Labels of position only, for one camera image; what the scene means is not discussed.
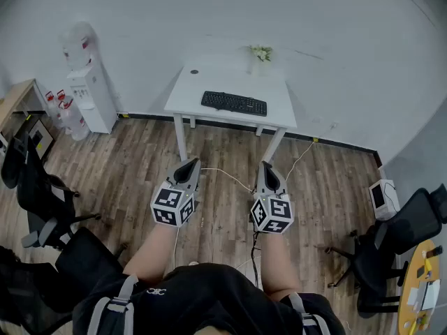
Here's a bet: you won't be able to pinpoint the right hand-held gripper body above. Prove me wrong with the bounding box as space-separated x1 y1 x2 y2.
250 188 295 235

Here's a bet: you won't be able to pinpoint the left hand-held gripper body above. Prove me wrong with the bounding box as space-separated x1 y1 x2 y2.
149 178 200 228

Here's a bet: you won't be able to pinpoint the black keyboard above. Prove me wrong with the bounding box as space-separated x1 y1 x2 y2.
200 90 268 118

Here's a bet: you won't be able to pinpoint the person's left forearm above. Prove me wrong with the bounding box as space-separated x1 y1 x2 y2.
122 221 179 283

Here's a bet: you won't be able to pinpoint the person's right forearm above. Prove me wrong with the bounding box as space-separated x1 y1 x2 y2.
260 232 303 302

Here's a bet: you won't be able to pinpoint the white table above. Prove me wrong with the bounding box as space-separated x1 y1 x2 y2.
163 52 298 164

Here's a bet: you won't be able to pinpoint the person's black shirt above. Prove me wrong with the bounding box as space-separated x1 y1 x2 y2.
72 262 346 335

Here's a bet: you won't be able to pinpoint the black mesh office chair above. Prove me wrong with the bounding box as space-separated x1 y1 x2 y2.
0 227 127 335

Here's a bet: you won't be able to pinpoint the white box device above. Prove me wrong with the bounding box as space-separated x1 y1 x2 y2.
368 179 401 222

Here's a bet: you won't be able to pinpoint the white water dispenser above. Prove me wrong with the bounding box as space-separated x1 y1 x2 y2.
66 63 118 135

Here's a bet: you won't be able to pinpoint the white vase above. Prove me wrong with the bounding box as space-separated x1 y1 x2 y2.
246 56 272 77

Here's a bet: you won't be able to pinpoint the large clear water jug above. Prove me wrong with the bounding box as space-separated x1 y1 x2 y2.
57 96 91 142

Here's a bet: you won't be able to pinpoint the white flower bouquet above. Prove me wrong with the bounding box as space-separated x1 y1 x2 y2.
244 44 274 63

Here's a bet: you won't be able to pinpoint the small red-capped water jug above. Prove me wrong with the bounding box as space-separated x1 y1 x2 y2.
44 91 61 127
55 89 71 111

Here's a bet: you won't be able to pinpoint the black framed board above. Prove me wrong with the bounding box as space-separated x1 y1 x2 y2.
27 119 55 161

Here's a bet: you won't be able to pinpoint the round yellow table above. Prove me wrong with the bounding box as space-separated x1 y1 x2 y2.
397 239 441 335

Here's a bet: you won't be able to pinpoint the clear dispenser water bottle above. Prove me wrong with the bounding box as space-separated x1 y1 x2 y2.
59 21 98 71

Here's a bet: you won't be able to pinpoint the white papers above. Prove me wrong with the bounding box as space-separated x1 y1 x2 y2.
406 279 441 311

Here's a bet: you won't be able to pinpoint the wooden cabinet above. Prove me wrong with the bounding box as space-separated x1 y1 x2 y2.
0 78 48 135

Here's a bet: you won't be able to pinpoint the white floor cable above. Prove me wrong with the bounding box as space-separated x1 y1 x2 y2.
200 138 317 192

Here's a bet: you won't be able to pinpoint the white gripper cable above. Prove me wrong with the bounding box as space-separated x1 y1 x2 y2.
172 226 181 269

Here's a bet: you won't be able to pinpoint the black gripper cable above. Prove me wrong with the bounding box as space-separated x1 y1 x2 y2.
250 231 263 290

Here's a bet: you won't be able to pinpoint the grey shoulder strap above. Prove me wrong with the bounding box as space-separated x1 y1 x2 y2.
288 291 332 335
86 274 140 335

